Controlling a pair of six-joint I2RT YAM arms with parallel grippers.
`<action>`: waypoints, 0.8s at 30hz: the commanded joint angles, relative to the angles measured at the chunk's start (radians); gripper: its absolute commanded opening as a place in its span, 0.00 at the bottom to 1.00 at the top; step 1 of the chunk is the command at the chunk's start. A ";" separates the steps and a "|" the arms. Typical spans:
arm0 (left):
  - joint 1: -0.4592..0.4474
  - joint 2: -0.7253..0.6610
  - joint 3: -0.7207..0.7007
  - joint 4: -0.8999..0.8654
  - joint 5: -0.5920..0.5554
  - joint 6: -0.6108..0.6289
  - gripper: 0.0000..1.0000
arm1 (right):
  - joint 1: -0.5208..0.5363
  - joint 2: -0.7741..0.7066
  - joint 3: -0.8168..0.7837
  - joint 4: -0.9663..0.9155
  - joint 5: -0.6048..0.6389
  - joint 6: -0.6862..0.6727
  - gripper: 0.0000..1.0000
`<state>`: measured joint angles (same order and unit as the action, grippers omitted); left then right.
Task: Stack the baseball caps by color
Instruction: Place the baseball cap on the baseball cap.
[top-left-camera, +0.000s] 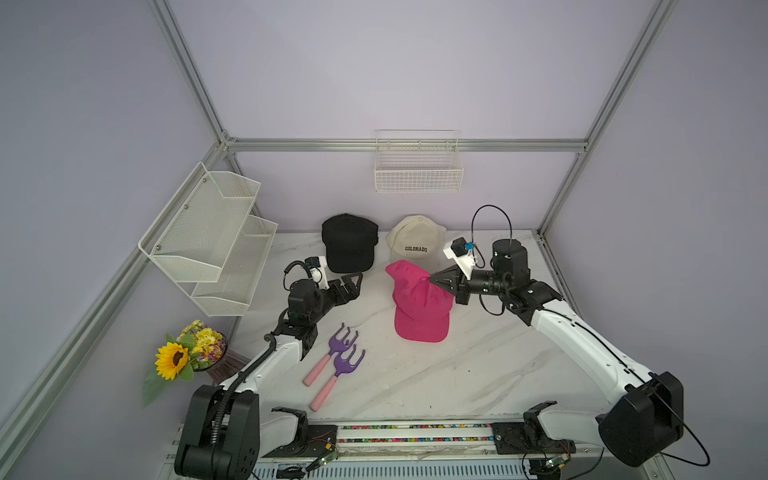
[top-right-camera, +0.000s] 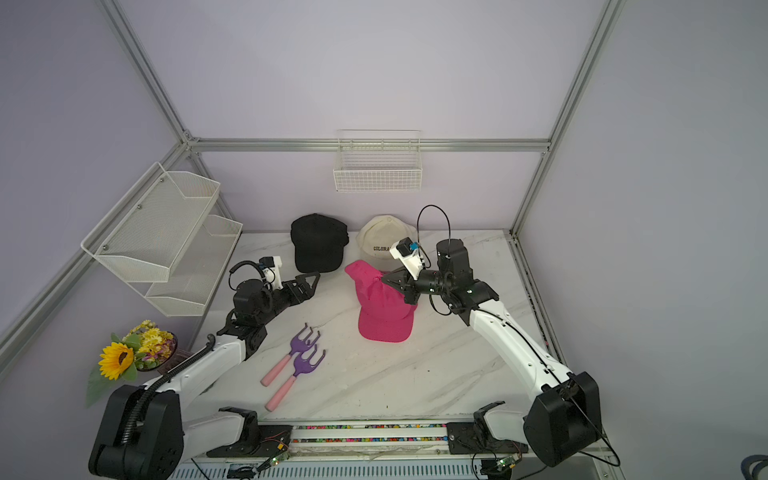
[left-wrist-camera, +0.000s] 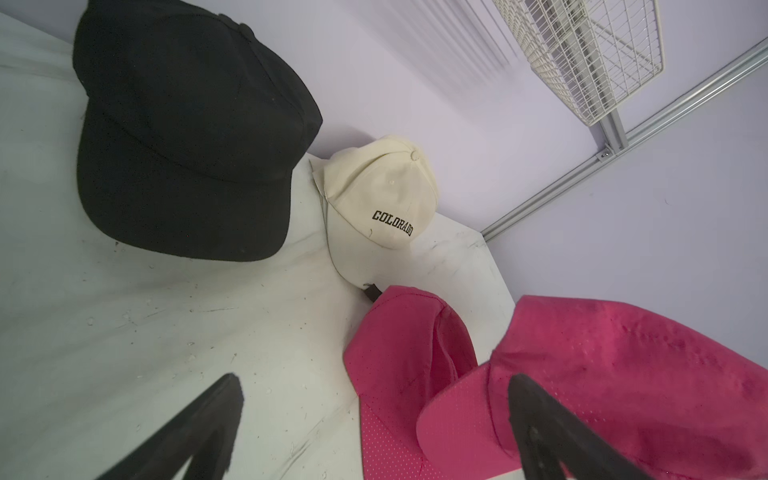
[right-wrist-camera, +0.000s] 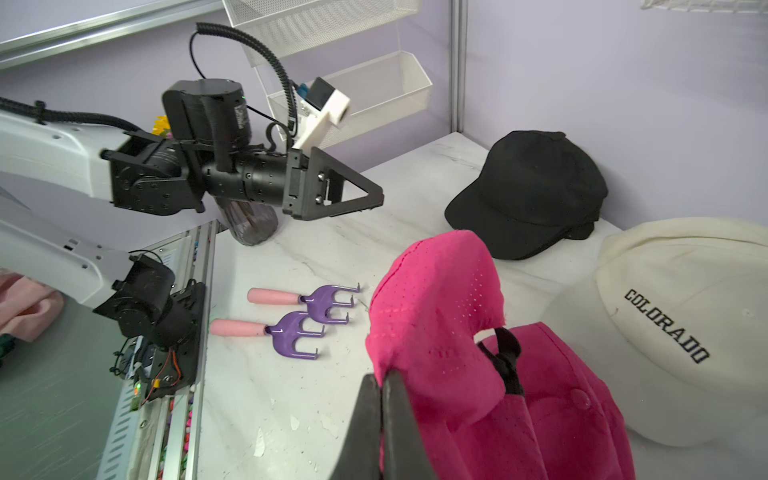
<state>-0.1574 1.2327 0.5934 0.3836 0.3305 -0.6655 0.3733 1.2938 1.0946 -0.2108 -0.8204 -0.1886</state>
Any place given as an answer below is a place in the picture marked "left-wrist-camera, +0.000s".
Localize pink cap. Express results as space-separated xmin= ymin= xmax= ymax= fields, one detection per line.
xmin=416 ymin=296 xmax=767 ymax=479
xmin=343 ymin=286 xmax=478 ymax=479

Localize white wire wall basket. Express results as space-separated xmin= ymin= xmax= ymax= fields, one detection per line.
xmin=494 ymin=0 xmax=665 ymax=126

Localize black cap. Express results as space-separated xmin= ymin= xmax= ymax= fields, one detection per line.
xmin=73 ymin=1 xmax=323 ymax=262

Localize cream Colorado cap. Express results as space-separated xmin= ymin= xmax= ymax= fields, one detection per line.
xmin=310 ymin=135 xmax=439 ymax=290

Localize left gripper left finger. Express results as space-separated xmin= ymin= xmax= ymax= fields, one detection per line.
xmin=100 ymin=373 xmax=244 ymax=480

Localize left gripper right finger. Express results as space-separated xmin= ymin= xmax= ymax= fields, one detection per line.
xmin=508 ymin=374 xmax=649 ymax=480

